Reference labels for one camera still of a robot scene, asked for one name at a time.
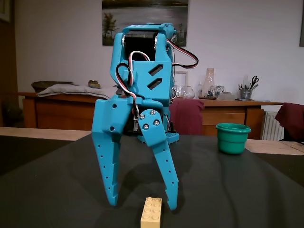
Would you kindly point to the cream lego brick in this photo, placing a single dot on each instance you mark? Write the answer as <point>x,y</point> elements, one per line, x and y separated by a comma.
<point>152,213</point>

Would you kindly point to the dark grey mat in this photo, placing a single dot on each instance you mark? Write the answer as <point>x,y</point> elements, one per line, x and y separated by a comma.
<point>59,190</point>

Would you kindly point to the maroon upholstered chair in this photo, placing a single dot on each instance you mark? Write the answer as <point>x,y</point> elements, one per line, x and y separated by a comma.
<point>187,116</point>
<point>292,118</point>

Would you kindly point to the metal pencil cup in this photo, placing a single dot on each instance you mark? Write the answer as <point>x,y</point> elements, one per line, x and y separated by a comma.
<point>245,94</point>

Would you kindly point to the grey folded cloth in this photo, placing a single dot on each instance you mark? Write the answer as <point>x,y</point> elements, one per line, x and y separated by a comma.
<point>71,89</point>

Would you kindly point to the small ceramic bowl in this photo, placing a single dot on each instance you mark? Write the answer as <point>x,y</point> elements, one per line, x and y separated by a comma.
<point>94,84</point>

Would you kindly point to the round glass vase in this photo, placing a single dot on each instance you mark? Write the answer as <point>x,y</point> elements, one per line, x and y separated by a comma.
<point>188,93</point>

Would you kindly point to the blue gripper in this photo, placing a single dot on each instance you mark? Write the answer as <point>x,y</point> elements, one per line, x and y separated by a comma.
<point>109,116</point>

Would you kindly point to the landscape painting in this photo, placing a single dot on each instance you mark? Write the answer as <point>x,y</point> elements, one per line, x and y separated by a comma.
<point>142,14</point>

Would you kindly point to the tall glass bottle terrarium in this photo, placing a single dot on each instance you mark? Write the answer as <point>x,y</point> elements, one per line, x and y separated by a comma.
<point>210,80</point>

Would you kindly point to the dark woven basket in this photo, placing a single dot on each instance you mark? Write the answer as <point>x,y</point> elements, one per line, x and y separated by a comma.
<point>47,84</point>

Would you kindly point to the white radiator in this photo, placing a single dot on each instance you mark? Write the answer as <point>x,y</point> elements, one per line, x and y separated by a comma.
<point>270,126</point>

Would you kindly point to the white picture frame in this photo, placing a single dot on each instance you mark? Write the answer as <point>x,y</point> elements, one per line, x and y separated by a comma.
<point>181,78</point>

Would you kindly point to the wooden sideboard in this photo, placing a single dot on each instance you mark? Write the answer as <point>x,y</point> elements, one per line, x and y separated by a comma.
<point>59,111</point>

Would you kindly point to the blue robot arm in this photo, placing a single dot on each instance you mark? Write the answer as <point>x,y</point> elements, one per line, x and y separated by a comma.
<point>142,71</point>

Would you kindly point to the dark wall frame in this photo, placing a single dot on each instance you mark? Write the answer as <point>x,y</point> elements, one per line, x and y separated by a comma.
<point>302,23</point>

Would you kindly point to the patterned mug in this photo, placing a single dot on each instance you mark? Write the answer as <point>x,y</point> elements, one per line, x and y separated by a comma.
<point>220,89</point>

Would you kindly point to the teal plastic cup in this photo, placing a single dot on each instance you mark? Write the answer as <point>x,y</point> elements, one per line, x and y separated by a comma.
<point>232,142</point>

